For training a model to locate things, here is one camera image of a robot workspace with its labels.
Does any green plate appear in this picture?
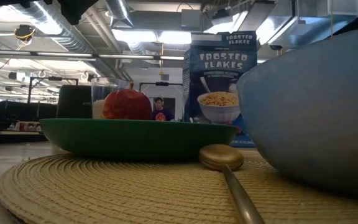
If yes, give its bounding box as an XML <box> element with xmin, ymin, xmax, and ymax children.
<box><xmin>39</xmin><ymin>118</ymin><xmax>238</xmax><ymax>161</ymax></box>

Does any red apple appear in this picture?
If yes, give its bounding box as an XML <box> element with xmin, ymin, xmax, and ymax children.
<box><xmin>101</xmin><ymin>80</ymin><xmax>153</xmax><ymax>121</ymax></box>

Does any gold spoon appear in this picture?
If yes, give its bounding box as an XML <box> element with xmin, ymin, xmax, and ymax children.
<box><xmin>198</xmin><ymin>143</ymin><xmax>266</xmax><ymax>224</ymax></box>

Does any blue frosted flakes cereal box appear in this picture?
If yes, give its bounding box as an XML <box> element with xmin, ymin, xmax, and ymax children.
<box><xmin>181</xmin><ymin>30</ymin><xmax>258</xmax><ymax>148</ymax></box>

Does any blue bowl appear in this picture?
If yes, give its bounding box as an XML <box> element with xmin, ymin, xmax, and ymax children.
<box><xmin>236</xmin><ymin>24</ymin><xmax>358</xmax><ymax>200</ymax></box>

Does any person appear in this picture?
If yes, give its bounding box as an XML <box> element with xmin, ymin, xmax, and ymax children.
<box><xmin>151</xmin><ymin>96</ymin><xmax>176</xmax><ymax>122</ymax></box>

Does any clear glass of milk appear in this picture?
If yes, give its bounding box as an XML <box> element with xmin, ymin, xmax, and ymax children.
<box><xmin>91</xmin><ymin>77</ymin><xmax>131</xmax><ymax>120</ymax></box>

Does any round yellow woven placemat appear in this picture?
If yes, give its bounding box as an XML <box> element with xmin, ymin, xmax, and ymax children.
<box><xmin>0</xmin><ymin>148</ymin><xmax>358</xmax><ymax>224</ymax></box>

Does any long ceiling light strip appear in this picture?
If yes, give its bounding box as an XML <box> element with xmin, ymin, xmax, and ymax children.
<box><xmin>0</xmin><ymin>49</ymin><xmax>186</xmax><ymax>62</ymax></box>

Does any hanging metal ceiling panel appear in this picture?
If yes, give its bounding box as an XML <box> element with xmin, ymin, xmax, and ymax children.
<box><xmin>265</xmin><ymin>0</ymin><xmax>358</xmax><ymax>51</ymax></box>

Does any black background frame rig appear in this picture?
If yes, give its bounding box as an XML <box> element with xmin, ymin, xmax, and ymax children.
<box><xmin>139</xmin><ymin>81</ymin><xmax>185</xmax><ymax>121</ymax></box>

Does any silver ventilation duct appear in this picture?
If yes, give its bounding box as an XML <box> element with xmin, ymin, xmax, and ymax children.
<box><xmin>11</xmin><ymin>0</ymin><xmax>135</xmax><ymax>82</ymax></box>

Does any yellow ceiling cable reel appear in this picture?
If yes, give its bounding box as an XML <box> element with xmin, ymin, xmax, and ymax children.
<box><xmin>13</xmin><ymin>24</ymin><xmax>37</xmax><ymax>42</ymax></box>

